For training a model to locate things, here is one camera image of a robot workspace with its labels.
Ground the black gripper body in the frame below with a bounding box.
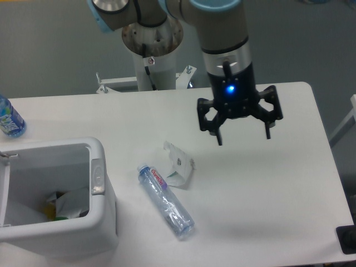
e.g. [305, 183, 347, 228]
[208, 65, 259, 119]

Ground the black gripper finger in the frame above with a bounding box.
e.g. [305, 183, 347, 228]
[251, 85, 283, 139]
[197, 97, 224, 146]

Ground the white paper carton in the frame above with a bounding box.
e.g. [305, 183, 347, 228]
[164, 141, 195, 187]

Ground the clear plastic water bottle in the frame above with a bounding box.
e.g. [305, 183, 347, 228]
[137, 164, 195, 240]

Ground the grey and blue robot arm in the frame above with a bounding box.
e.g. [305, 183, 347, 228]
[87, 1, 283, 137]

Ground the trash inside the can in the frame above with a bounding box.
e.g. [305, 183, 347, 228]
[41, 187, 90, 221]

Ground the white plastic trash can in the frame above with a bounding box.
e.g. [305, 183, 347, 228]
[1, 137, 118, 258]

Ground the black clamp at table edge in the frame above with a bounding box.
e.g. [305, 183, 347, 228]
[336, 225, 355, 255]

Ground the blue labelled drink bottle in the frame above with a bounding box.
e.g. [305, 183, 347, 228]
[1, 95, 27, 138]

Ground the white metal base frame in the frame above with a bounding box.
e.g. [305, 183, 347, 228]
[96, 65, 197, 94]

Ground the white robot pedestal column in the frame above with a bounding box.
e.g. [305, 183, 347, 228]
[122, 17, 184, 91]

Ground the white frame at right edge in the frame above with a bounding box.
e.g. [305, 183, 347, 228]
[329, 94, 355, 147]

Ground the black cable on pedestal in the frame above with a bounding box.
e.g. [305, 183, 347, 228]
[141, 43, 157, 91]

